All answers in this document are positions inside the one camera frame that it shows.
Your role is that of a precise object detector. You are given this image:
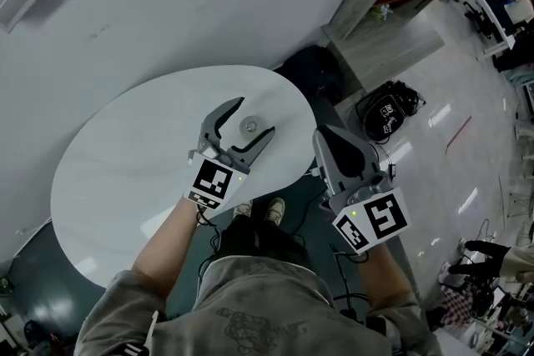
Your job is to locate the dark green floor mat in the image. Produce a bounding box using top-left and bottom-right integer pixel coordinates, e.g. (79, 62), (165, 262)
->
(0, 94), (419, 356)

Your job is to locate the white wall junction box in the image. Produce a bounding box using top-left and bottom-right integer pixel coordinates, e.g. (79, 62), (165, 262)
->
(0, 0), (37, 35)

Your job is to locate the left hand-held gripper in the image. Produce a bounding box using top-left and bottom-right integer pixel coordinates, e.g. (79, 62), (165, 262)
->
(182, 96), (277, 212)

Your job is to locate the person's shoe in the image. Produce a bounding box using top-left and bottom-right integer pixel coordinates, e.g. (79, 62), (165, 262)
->
(232, 199), (254, 221)
(264, 196), (287, 227)

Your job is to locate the person's grey printed shirt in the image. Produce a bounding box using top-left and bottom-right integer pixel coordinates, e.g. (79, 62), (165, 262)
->
(74, 253), (444, 356)

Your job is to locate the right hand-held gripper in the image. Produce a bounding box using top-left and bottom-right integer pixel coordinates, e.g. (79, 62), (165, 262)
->
(311, 123), (412, 256)

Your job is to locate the white kidney-shaped table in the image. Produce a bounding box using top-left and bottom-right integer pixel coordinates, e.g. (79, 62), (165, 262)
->
(49, 64), (318, 289)

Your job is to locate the long white office desk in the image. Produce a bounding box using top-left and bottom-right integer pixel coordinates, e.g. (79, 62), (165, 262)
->
(436, 0), (519, 60)

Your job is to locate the person's left shoe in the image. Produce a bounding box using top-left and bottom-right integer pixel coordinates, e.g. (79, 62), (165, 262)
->
(232, 199), (254, 221)

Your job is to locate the black cable on mat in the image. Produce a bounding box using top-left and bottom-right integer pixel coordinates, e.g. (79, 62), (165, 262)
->
(291, 178), (330, 241)

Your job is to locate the small green plant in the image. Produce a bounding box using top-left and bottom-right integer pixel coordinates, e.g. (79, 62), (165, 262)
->
(368, 3), (394, 21)

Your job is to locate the plain black bag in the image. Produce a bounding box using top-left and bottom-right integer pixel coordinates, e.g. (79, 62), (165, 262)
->
(275, 44), (348, 104)

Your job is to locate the black power adapter with cable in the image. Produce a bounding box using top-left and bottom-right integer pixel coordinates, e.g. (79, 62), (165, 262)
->
(377, 143), (398, 181)

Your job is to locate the person's right forearm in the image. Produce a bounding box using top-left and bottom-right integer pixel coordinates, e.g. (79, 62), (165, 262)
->
(357, 240), (415, 314)

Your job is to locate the person's left forearm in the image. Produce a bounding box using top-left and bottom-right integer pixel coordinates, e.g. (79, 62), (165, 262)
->
(132, 195), (201, 299)

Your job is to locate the small clear cup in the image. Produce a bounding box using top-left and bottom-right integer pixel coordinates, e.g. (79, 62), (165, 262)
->
(238, 114), (262, 136)

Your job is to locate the chequered cloth bag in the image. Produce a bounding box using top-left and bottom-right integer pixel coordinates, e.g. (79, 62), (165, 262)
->
(441, 286), (477, 327)

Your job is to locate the black bag with white tags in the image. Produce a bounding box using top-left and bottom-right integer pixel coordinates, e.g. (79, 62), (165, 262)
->
(355, 79), (427, 145)

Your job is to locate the grey desk with shelf unit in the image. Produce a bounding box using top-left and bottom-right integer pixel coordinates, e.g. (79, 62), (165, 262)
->
(320, 0), (465, 93)

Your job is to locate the person's right shoe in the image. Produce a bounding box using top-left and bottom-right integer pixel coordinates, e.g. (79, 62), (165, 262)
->
(264, 196), (287, 227)

